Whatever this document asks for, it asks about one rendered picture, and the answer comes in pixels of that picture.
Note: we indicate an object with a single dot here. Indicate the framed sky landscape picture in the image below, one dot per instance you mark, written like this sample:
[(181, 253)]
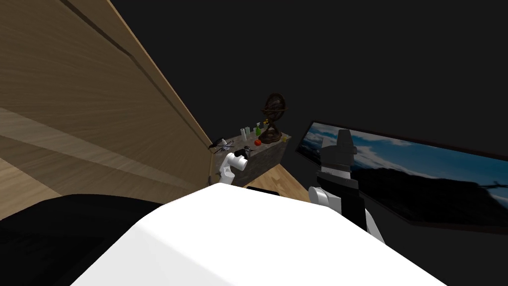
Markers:
[(416, 174)]

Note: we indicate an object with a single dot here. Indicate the light wooden door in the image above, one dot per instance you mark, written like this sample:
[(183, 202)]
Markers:
[(87, 103)]

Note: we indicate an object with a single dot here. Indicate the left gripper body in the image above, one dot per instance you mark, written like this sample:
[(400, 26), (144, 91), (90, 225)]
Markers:
[(242, 152)]

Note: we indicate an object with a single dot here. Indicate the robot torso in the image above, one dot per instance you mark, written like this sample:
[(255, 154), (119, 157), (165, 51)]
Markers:
[(246, 238)]

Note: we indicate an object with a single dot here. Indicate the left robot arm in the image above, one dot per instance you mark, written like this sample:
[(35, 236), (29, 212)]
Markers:
[(59, 238)]

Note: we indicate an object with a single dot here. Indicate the grey stone side table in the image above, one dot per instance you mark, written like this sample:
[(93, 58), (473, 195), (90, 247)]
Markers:
[(264, 157)]

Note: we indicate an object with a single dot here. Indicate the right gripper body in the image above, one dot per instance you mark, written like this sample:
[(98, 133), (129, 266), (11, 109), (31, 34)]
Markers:
[(338, 157)]

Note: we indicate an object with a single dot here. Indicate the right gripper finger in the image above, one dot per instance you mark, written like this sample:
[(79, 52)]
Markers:
[(344, 139)]

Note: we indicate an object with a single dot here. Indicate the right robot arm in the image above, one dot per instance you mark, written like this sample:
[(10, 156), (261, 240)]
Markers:
[(347, 198)]

